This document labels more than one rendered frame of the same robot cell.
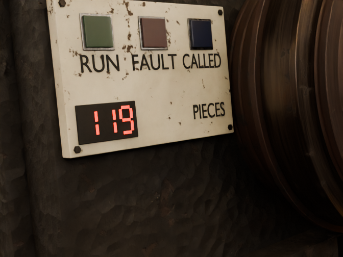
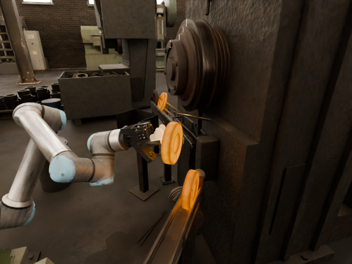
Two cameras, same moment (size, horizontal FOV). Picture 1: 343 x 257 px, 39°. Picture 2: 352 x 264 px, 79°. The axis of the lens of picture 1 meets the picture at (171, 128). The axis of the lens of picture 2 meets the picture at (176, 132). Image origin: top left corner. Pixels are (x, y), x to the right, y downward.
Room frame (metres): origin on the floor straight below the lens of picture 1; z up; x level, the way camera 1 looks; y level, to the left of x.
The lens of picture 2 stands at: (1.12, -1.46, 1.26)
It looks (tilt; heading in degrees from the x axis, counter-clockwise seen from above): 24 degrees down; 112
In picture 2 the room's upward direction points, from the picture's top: straight up
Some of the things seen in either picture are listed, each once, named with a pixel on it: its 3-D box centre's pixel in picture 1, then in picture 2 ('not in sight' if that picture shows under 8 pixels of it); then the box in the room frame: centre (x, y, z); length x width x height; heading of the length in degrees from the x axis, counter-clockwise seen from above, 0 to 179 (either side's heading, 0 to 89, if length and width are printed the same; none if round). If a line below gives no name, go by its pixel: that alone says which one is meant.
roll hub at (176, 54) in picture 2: not in sight; (174, 68); (0.67, -0.38, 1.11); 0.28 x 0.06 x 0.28; 128
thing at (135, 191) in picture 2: not in sight; (140, 154); (0.25, -0.11, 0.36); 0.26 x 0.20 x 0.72; 163
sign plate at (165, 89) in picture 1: (152, 74); not in sight; (0.62, 0.02, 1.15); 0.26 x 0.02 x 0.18; 128
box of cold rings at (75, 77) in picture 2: not in sight; (97, 93); (-1.50, 1.41, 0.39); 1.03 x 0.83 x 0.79; 42
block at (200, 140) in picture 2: not in sight; (206, 158); (0.91, -0.49, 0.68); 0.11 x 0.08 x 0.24; 38
